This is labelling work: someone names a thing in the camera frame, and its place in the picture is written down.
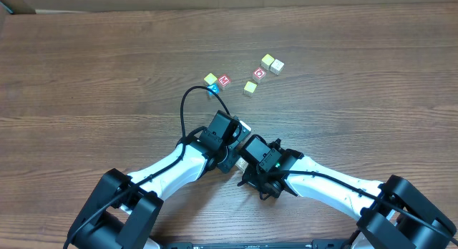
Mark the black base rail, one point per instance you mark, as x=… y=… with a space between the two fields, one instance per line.
x=314 y=244

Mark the yellow block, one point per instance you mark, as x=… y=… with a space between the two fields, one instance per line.
x=249 y=88
x=210 y=79
x=267 y=61

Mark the yellow block middle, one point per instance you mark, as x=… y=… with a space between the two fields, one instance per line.
x=249 y=88

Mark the red letter block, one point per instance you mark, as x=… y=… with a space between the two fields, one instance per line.
x=224 y=81

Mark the yellow block top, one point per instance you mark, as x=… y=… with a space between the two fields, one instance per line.
x=267 y=61

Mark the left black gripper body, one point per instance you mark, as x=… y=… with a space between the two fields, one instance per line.
x=232 y=159

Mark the red C block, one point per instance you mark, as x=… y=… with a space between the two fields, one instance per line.
x=259 y=74

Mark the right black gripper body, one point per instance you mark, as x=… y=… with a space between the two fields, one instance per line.
x=252 y=179

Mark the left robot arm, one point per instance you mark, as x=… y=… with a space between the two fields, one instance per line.
x=122 y=208

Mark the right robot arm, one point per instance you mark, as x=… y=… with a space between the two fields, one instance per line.
x=391 y=214

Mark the yellow block left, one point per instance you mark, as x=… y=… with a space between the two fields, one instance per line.
x=210 y=79

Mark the white patterned block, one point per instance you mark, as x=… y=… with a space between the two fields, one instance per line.
x=241 y=164

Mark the blue X block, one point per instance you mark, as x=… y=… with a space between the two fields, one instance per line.
x=212 y=90

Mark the white block top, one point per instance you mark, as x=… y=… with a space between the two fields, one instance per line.
x=276 y=67

